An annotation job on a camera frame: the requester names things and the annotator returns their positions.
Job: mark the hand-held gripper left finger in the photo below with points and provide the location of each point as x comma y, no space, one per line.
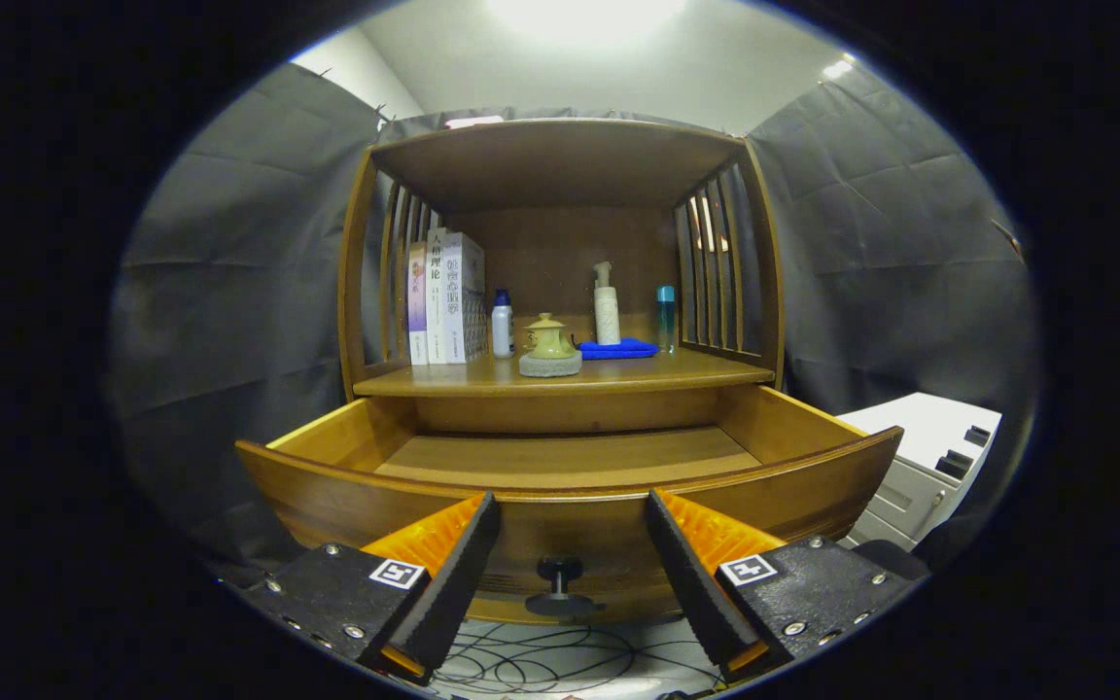
443,593

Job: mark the wooden cabinet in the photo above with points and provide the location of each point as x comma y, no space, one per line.
560,165

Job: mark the purple book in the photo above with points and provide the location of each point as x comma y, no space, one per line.
418,311

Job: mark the wooden drawer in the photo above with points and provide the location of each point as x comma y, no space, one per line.
570,457

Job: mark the beige lidded tea cup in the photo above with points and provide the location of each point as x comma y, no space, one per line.
547,321

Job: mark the white patterned book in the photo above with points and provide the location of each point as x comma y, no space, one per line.
466,301

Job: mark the blue folded cloth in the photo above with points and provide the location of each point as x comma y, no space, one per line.
623,349

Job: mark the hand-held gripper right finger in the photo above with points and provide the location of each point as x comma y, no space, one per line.
696,583

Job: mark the white filing cabinet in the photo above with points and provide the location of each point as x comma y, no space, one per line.
910,428

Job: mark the teal bottle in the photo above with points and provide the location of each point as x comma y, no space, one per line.
666,321

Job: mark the white pump bottle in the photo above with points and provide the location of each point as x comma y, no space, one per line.
607,316

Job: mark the plain white book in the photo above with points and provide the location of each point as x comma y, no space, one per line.
437,311

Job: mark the large ceiling light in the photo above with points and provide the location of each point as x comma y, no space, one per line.
584,15

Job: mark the wooden countertop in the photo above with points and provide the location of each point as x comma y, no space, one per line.
638,371

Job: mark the white bottle blue cap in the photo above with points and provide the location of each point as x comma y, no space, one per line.
503,331

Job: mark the small ceiling spotlight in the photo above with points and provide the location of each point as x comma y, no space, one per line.
837,69

